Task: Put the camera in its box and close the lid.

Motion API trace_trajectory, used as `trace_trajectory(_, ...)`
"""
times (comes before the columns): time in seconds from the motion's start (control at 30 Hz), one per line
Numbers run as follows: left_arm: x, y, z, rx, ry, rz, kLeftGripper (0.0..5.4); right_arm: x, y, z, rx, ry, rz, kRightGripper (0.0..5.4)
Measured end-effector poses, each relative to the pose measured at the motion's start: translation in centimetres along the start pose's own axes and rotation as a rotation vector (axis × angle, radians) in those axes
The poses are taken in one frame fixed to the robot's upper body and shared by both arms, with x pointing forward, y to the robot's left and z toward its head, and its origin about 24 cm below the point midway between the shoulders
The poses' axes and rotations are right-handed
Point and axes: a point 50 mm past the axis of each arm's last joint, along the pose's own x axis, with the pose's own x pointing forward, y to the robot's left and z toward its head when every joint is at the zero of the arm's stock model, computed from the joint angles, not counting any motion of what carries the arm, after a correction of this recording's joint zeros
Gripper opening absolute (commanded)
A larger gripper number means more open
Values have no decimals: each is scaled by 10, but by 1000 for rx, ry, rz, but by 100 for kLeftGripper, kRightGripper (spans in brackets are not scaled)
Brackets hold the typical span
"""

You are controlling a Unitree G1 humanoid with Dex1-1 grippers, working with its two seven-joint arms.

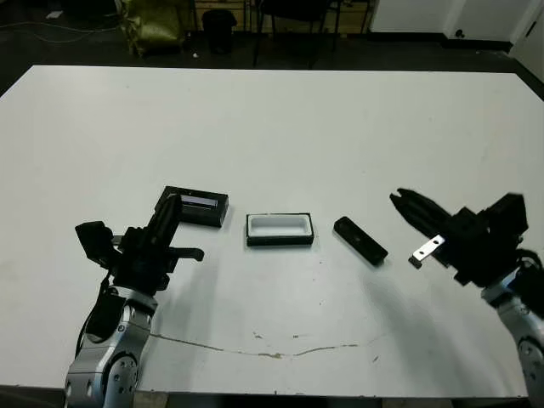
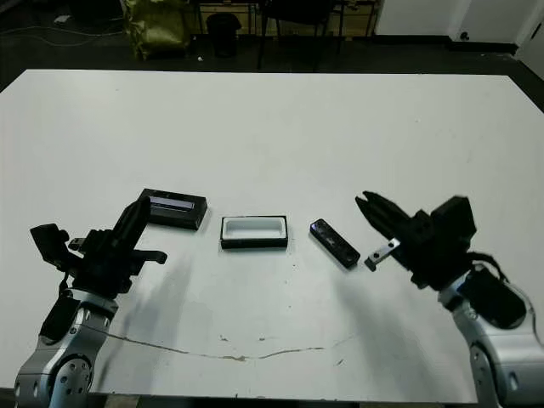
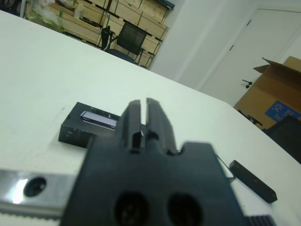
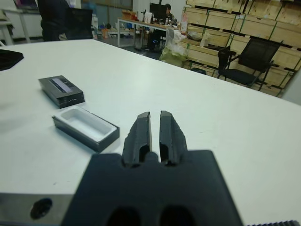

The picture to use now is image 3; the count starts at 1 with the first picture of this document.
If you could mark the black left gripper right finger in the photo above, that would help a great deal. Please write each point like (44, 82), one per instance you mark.
(160, 127)

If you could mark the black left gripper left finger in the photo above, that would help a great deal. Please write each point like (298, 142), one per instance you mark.
(130, 127)

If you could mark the black box lid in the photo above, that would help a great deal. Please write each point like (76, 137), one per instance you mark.
(75, 117)

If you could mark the black bar-shaped camera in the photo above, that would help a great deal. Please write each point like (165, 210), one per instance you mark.
(254, 186)

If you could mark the brown cardboard box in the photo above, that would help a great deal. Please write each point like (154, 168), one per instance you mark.
(270, 89)

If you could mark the black office chair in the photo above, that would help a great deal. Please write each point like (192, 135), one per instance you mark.
(131, 36)

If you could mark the black metal stand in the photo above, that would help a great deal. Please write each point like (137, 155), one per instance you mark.
(256, 121)

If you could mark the wooden crate stack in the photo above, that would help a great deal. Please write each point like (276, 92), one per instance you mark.
(77, 26)

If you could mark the blue metal beam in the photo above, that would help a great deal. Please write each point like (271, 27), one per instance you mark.
(168, 4)

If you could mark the black flat panel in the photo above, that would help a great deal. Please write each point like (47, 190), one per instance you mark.
(289, 136)

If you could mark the white door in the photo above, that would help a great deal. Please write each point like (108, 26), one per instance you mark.
(270, 35)

